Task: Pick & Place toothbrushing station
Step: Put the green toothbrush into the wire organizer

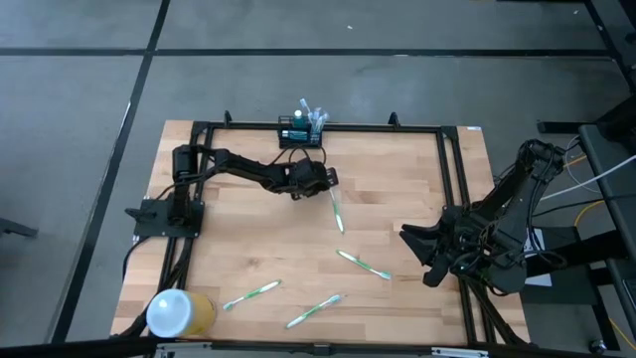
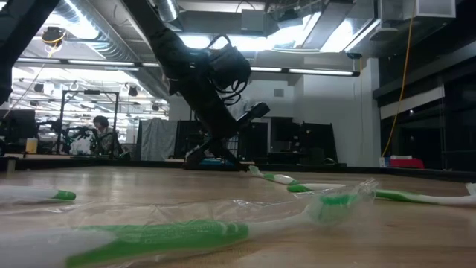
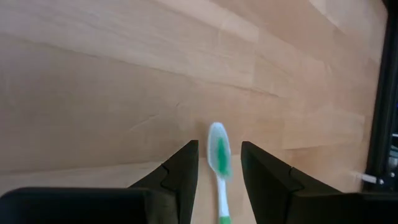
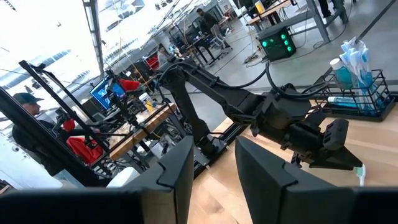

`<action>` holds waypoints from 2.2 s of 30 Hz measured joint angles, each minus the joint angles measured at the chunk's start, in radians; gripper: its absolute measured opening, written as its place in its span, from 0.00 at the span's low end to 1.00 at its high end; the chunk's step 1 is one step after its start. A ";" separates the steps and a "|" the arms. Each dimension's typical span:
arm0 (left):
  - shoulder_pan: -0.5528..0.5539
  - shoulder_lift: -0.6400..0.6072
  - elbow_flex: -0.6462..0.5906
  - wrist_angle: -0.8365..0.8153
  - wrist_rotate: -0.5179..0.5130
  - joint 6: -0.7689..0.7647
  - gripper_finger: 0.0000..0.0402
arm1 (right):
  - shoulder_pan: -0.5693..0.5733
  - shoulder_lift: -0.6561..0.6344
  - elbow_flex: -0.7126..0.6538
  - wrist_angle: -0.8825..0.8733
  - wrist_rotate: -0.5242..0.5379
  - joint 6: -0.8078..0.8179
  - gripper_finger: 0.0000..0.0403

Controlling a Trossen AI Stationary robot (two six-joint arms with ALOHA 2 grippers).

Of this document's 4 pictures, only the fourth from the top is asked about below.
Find red cloth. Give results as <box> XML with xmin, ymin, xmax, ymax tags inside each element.
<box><xmin>66</xmin><ymin>119</ymin><xmax>106</xmax><ymax>166</ymax></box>

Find white office chair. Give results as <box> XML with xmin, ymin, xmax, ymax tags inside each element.
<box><xmin>210</xmin><ymin>24</ymin><xmax>233</xmax><ymax>50</ymax></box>

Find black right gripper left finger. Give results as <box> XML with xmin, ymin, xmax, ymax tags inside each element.
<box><xmin>0</xmin><ymin>136</ymin><xmax>195</xmax><ymax>224</ymax></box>

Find person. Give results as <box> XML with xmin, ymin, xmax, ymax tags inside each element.
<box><xmin>11</xmin><ymin>92</ymin><xmax>68</xmax><ymax>177</ymax></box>
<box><xmin>317</xmin><ymin>0</ymin><xmax>333</xmax><ymax>19</ymax></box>
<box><xmin>195</xmin><ymin>7</ymin><xmax>219</xmax><ymax>34</ymax></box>
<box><xmin>157</xmin><ymin>45</ymin><xmax>171</xmax><ymax>67</ymax></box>

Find black wire basket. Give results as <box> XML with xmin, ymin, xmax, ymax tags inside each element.
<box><xmin>313</xmin><ymin>68</ymin><xmax>396</xmax><ymax>123</ymax></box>

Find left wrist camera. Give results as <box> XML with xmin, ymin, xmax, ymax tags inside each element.
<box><xmin>322</xmin><ymin>119</ymin><xmax>349</xmax><ymax>151</ymax></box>

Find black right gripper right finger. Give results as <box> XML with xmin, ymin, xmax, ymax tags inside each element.
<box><xmin>235</xmin><ymin>136</ymin><xmax>398</xmax><ymax>224</ymax></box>

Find red glove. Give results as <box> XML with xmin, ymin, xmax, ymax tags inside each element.
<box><xmin>119</xmin><ymin>78</ymin><xmax>141</xmax><ymax>92</ymax></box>

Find light blue toothpaste tube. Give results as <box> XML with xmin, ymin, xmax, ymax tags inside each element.
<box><xmin>327</xmin><ymin>95</ymin><xmax>361</xmax><ymax>109</ymax></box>

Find computer tower green lights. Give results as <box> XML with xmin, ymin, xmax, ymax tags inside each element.
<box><xmin>257</xmin><ymin>26</ymin><xmax>297</xmax><ymax>62</ymax></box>

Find blue screen monitor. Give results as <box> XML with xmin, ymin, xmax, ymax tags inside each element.
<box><xmin>89</xmin><ymin>77</ymin><xmax>127</xmax><ymax>110</ymax></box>

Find wooden workbench black frame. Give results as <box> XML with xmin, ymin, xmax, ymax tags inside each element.
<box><xmin>108</xmin><ymin>102</ymin><xmax>177</xmax><ymax>162</ymax></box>

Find green white toothbrush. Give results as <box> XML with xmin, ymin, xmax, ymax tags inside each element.
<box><xmin>355</xmin><ymin>164</ymin><xmax>367</xmax><ymax>187</ymax></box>

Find wooden workbench grey legs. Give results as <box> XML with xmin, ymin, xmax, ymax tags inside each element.
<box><xmin>247</xmin><ymin>0</ymin><xmax>349</xmax><ymax>44</ymax></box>

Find small yellow canister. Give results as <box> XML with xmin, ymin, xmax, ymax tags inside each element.
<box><xmin>139</xmin><ymin>92</ymin><xmax>157</xmax><ymax>113</ymax></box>

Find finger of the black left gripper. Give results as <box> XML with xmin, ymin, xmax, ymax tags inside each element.
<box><xmin>310</xmin><ymin>147</ymin><xmax>363</xmax><ymax>170</ymax></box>

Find teal mouthwash bottle white cap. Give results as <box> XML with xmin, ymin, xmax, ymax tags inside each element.
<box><xmin>329</xmin><ymin>57</ymin><xmax>354</xmax><ymax>90</ymax></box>

